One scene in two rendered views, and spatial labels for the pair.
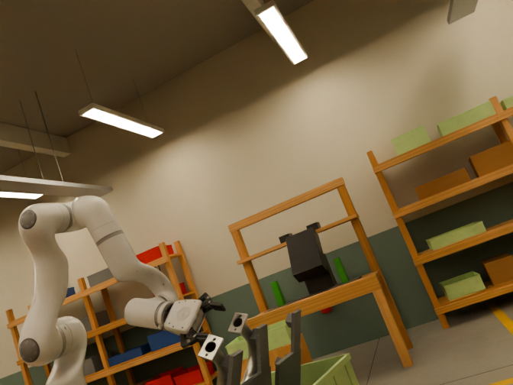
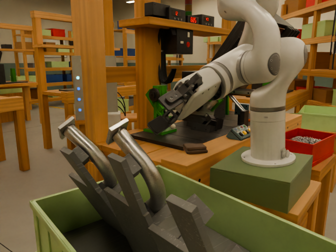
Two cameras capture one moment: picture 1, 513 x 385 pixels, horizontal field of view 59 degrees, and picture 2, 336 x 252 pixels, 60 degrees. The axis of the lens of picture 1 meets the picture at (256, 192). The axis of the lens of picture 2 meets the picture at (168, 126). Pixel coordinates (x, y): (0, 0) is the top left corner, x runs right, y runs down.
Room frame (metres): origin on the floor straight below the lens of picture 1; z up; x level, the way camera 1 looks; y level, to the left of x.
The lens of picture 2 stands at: (1.50, -0.29, 1.30)
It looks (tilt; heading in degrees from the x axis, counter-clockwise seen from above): 12 degrees down; 109
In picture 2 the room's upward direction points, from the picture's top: straight up
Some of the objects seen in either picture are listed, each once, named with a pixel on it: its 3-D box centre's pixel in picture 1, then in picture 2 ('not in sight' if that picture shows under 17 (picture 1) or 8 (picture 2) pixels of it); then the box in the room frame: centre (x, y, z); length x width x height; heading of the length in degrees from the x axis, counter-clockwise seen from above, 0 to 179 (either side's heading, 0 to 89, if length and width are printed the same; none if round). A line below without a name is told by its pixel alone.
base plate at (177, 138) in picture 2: not in sight; (212, 125); (1.15, 1.58, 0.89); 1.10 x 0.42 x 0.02; 69
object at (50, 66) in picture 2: not in sight; (65, 67); (-4.55, 7.32, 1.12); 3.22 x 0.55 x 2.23; 74
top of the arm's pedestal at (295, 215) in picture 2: not in sight; (265, 189); (1.50, 0.79, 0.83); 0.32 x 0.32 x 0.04; 71
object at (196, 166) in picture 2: not in sight; (251, 142); (1.41, 1.48, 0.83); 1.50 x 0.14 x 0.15; 69
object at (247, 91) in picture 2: not in sight; (233, 91); (1.27, 1.62, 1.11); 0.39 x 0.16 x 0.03; 159
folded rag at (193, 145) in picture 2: not in sight; (195, 148); (1.19, 0.96, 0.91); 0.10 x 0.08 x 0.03; 29
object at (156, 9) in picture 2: not in sight; (157, 10); (0.84, 1.39, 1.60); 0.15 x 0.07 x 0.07; 69
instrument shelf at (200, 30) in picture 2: not in sight; (182, 28); (0.91, 1.68, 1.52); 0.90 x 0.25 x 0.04; 69
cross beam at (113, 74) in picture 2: not in sight; (169, 72); (0.80, 1.72, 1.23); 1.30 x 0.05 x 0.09; 69
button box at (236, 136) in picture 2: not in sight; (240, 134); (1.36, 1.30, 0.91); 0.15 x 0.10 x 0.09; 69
